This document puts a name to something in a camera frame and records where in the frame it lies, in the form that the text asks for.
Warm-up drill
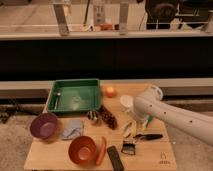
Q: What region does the peeled yellow banana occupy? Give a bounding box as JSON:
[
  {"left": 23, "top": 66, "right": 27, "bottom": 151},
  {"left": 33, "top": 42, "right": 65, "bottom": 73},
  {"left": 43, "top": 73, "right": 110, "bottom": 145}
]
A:
[{"left": 123, "top": 121, "right": 137, "bottom": 138}]

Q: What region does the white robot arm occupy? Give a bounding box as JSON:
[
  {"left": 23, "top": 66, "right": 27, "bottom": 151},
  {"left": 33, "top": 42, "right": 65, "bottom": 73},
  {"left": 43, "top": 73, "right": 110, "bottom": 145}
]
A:
[{"left": 132, "top": 85, "right": 213, "bottom": 146}]

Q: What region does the orange bowl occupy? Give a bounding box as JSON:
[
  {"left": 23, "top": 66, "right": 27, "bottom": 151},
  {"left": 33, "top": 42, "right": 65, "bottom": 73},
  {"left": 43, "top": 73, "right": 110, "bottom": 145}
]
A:
[{"left": 68, "top": 136, "right": 97, "bottom": 165}]

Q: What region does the purple bowl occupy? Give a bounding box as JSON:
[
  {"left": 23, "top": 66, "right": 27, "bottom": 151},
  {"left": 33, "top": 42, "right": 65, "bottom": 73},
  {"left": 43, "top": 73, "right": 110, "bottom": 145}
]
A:
[{"left": 30, "top": 113, "right": 58, "bottom": 139}]

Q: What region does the teal sponge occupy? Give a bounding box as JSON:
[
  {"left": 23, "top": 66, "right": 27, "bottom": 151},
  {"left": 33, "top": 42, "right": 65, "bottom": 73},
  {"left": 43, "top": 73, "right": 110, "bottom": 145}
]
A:
[{"left": 143, "top": 115, "right": 153, "bottom": 130}]

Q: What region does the white cup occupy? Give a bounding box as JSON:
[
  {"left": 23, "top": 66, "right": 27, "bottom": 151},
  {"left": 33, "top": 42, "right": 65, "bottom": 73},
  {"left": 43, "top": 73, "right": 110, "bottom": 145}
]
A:
[{"left": 120, "top": 95, "right": 133, "bottom": 111}]

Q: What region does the dark grape bunch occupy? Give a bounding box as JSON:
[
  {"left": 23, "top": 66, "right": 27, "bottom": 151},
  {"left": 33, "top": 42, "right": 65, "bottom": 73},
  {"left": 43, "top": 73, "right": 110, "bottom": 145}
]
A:
[{"left": 100, "top": 106, "right": 118, "bottom": 130}]

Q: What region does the orange fruit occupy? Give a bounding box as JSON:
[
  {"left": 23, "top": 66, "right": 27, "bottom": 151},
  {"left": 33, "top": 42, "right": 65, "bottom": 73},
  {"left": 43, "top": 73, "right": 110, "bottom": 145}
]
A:
[{"left": 105, "top": 86, "right": 117, "bottom": 98}]

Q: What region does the black remote control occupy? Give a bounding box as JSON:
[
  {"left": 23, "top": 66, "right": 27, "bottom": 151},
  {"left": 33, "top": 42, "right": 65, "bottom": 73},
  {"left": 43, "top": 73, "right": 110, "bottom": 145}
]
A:
[{"left": 107, "top": 146, "right": 124, "bottom": 171}]

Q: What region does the orange carrot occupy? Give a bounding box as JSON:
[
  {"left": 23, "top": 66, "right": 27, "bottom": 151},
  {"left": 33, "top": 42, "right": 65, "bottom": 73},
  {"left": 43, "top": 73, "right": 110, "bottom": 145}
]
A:
[{"left": 95, "top": 137, "right": 107, "bottom": 166}]

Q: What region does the blue folded cloth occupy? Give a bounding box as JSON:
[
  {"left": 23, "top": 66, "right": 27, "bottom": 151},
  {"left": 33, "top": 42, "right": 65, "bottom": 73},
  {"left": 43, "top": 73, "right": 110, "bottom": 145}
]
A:
[{"left": 61, "top": 119, "right": 84, "bottom": 140}]

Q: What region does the green plastic tray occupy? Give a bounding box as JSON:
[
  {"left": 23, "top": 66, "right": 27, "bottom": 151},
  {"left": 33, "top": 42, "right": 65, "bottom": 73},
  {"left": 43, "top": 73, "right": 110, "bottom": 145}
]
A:
[{"left": 47, "top": 78, "right": 101, "bottom": 114}]

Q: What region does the silver spoon in tray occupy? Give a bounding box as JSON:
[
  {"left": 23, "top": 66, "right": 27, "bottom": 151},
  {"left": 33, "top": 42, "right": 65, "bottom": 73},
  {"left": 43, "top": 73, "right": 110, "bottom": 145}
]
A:
[{"left": 54, "top": 92, "right": 61, "bottom": 110}]

